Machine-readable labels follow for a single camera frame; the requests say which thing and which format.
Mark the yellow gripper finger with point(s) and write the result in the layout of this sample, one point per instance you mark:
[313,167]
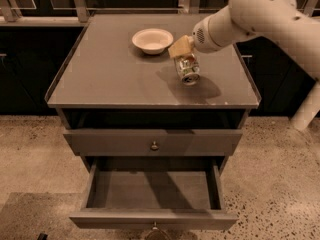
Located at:
[182,51]
[183,41]

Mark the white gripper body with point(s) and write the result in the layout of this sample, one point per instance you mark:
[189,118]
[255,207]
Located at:
[201,38]

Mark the green 7up can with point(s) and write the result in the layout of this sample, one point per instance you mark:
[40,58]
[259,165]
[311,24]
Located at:
[188,69]

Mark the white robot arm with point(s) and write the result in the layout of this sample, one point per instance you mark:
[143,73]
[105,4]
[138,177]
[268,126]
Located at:
[241,20]

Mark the grey drawer cabinet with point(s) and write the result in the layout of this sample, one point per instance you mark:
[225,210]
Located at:
[111,84]

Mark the brass top drawer knob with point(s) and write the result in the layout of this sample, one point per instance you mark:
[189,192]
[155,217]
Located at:
[154,146]

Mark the brass drawer knob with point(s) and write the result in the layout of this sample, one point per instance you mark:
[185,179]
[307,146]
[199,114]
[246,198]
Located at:
[157,234]
[154,146]

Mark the top grey drawer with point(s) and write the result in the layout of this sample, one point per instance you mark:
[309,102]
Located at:
[137,142]

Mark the open middle grey drawer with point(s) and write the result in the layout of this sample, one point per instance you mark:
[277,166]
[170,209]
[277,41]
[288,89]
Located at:
[177,193]

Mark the brass middle drawer knob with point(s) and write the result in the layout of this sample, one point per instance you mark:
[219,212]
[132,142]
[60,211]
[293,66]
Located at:
[157,234]

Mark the white paper bowl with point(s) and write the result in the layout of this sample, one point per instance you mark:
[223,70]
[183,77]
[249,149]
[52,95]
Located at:
[152,41]

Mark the metal railing with glass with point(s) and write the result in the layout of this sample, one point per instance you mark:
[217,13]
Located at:
[74,13]

